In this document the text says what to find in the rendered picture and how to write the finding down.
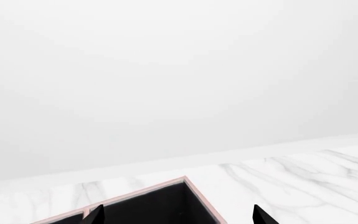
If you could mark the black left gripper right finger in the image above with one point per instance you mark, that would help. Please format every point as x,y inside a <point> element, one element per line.
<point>262,217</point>

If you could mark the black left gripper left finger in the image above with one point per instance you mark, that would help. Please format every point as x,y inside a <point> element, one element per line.
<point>96,215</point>

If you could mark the pink caddy with black interior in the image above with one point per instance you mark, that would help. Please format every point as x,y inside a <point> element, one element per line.
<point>166,203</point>

